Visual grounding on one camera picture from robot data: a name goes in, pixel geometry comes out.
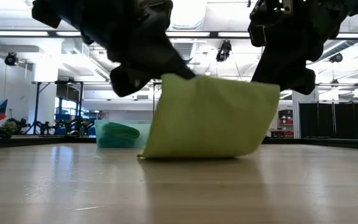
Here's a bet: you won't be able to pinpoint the lime green microfiber towel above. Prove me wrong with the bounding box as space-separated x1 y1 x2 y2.
137 73 281 159

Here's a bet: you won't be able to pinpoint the black hanging spotlight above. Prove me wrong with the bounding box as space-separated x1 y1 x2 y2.
215 40 232 63
4 52 19 67
329 52 344 64

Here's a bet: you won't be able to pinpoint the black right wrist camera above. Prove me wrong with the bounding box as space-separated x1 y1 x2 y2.
247 24 269 48

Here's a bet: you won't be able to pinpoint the teal microfiber towel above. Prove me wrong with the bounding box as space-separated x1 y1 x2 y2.
96 136 136 149

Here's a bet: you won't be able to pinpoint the silver air duct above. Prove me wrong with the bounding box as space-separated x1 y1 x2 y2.
169 0 208 63

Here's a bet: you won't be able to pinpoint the translucent teal plastic bin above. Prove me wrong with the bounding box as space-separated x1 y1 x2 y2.
94 119 152 149

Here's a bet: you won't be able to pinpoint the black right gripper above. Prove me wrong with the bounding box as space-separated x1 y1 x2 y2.
247 0 335 96

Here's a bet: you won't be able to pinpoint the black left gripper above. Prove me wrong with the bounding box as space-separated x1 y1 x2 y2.
82 0 196 80

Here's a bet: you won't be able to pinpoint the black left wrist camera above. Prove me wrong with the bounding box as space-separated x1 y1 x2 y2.
109 66 154 98

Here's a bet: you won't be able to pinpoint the white column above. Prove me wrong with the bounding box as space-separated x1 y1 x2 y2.
292 86 319 139

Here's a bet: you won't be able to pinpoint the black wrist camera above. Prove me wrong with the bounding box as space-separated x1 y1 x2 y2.
247 24 269 48
109 66 154 98

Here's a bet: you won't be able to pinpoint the black partition panels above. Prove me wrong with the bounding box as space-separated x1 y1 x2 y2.
298 102 358 139

